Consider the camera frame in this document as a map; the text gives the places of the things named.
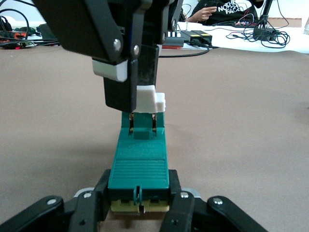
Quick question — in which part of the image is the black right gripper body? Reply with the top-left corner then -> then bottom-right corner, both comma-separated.
142,0 -> 167,45

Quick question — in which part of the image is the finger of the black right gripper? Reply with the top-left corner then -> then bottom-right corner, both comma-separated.
33,0 -> 150,113
138,0 -> 184,87

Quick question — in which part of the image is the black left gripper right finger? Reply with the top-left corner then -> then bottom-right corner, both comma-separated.
160,170 -> 268,232

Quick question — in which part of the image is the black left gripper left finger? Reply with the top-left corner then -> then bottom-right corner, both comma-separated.
0,169 -> 112,232

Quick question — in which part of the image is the green load switch white lever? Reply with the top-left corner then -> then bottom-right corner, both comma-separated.
107,84 -> 171,215

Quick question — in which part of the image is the bystander hand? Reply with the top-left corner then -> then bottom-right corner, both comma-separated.
201,6 -> 218,22

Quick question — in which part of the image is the black adapter yellow label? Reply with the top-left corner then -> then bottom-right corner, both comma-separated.
197,31 -> 213,44
181,30 -> 202,44

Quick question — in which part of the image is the person in black shirt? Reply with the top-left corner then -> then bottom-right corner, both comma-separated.
183,0 -> 264,26

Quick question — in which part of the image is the black power supply box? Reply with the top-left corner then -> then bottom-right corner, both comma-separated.
38,23 -> 60,39

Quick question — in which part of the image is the small green circuit module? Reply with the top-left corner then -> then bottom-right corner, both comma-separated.
18,40 -> 34,49

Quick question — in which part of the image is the black stand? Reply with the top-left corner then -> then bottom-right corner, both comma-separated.
253,0 -> 281,42

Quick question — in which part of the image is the orange black tool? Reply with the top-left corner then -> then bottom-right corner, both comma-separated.
0,30 -> 27,41

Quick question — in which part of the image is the wooden board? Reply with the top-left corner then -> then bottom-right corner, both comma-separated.
265,16 -> 302,28

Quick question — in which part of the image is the white table sheet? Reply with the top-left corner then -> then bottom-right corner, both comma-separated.
177,21 -> 309,53

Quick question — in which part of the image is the black looped cable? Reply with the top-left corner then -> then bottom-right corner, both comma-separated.
158,44 -> 210,58

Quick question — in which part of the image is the circuit board with coloured wires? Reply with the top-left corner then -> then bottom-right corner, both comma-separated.
231,12 -> 258,28

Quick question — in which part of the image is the black coiled cable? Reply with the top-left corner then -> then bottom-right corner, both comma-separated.
0,8 -> 31,37

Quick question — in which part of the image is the tangled black cable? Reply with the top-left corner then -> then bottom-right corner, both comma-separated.
225,24 -> 290,49

